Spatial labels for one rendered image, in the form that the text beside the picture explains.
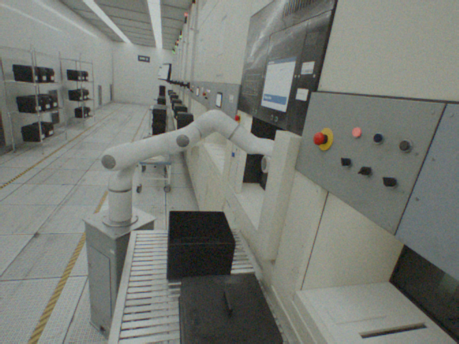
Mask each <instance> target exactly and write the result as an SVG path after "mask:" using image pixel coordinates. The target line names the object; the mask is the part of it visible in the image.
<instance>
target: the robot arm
mask: <svg viewBox="0 0 459 344"><path fill-rule="evenodd" d="M214 132H218V133H220V134H221V135H223V136H224V137H225V138H226V139H228V140H229V141H231V142H232V143H233V144H234V145H236V146H238V147H239V148H240V149H241V150H243V151H244V152H246V153H248V154H262V155H264V157H263V159H262V170H263V172H264V173H268V172H269V168H270V161H271V157H272V153H273V146H274V141H272V140H269V139H259V138H257V137H255V136H254V135H253V134H251V133H250V132H249V131H248V130H246V129H245V128H243V127H242V126H241V125H240V124H238V123H237V122H236V121H234V120H233V119H232V118H231V117H229V116H228V115H226V114H225V113H224V112H222V111H219V110H211V111H208V112H206V113H204V114H203V115H201V116H200V117H198V118H197V119H196V120H195V121H194V122H193V123H191V124H189V125H188V126H186V127H184V128H181V129H179V130H175V131H173V132H167V133H164V134H160V135H156V136H154V137H150V138H147V139H144V140H140V141H137V142H134V143H121V144H119V145H116V146H113V147H110V148H108V149H106V150H105V151H103V153H102V155H101V157H100V162H101V165H102V166H103V167H104V168H105V169H106V170H109V171H112V173H111V175H110V177H109V181H108V194H109V211H108V212H107V213H106V214H104V215H103V216H102V222H103V223H104V224H105V225H107V226H110V227H126V226H129V225H132V224H133V223H135V222H137V220H138V219H139V215H138V213H136V211H134V210H132V203H133V175H134V174H135V171H136V168H137V164H138V162H141V161H144V160H147V159H149V158H153V157H156V156H161V155H163V154H170V153H176V152H183V151H185V150H188V149H190V148H192V147H193V146H195V145H196V144H197V143H199V142H200V141H201V140H203V139H205V138H206V137H207V136H209V135H211V134H212V133H214Z"/></svg>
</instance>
